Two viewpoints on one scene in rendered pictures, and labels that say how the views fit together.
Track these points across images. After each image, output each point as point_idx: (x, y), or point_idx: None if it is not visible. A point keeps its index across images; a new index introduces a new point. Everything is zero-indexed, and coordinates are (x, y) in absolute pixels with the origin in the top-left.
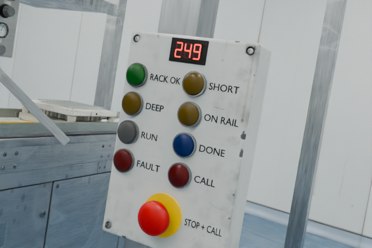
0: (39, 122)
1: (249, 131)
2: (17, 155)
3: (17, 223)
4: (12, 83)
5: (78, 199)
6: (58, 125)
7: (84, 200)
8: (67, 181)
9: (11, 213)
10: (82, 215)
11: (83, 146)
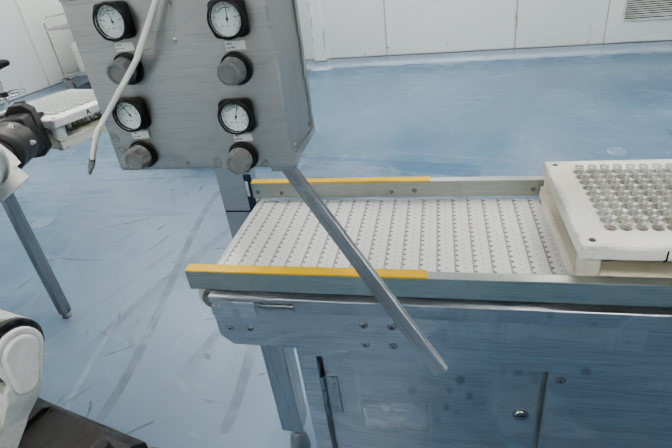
0: (448, 274)
1: None
2: (396, 329)
3: (456, 413)
4: (323, 213)
5: (639, 416)
6: (506, 288)
7: (667, 423)
8: (596, 378)
9: (438, 396)
10: (659, 445)
11: (618, 336)
